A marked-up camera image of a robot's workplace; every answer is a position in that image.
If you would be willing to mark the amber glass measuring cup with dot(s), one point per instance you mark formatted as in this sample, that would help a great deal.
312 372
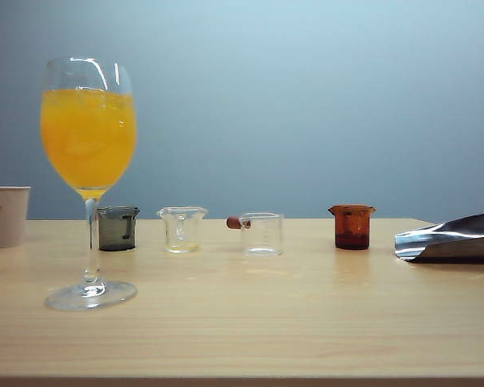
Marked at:
351 230

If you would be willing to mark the grey glass measuring cup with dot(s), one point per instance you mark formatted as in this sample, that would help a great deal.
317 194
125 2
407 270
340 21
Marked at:
115 230

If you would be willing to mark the wine glass with orange juice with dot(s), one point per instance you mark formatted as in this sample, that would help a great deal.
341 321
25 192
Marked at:
88 153

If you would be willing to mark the white paper cup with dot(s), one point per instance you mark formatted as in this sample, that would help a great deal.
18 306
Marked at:
4 217

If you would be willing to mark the silver metal scoop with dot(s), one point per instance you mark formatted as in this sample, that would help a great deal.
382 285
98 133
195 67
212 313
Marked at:
456 242

